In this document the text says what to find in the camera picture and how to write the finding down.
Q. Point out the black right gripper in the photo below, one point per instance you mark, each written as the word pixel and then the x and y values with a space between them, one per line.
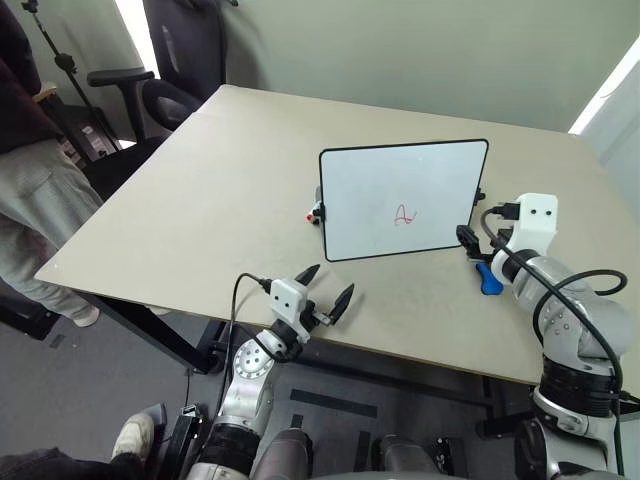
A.
pixel 502 239

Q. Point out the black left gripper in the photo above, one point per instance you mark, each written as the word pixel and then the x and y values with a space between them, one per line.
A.
pixel 311 316

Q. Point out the blue whiteboard eraser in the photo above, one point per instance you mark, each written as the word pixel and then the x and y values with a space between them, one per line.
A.
pixel 489 281

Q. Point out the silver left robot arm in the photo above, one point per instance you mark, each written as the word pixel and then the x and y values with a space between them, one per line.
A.
pixel 250 365

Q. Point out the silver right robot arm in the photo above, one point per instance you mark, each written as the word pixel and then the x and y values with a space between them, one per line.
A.
pixel 560 310

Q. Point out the red-capped whiteboard marker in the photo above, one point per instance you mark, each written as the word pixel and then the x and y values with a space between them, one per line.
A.
pixel 316 210

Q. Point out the black-framed small whiteboard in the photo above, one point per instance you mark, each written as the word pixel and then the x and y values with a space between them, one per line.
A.
pixel 400 200

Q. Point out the dark grey rounded knee cover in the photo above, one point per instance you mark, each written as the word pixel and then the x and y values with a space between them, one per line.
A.
pixel 280 457
pixel 402 460

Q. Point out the black floor stand base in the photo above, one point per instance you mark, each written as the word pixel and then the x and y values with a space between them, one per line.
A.
pixel 182 440

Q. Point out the person with white sneaker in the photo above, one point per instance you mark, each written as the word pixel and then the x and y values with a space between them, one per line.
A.
pixel 132 432

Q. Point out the black office chair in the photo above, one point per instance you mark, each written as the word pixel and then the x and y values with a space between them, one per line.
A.
pixel 185 45

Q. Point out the black equipment case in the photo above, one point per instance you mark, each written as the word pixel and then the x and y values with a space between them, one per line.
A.
pixel 87 132

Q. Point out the person in grey trousers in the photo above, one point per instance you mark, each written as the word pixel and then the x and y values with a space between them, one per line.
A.
pixel 30 200

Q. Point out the black tripod stand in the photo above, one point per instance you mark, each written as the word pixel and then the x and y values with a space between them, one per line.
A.
pixel 64 61

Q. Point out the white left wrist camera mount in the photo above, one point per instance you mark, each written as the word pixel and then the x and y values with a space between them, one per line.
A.
pixel 287 298

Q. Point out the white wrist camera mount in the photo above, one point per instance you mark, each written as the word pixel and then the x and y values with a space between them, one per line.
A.
pixel 287 298
pixel 537 220

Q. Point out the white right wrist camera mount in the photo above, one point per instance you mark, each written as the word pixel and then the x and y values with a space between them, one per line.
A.
pixel 537 220

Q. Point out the black table frame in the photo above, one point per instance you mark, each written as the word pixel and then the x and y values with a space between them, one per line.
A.
pixel 150 325

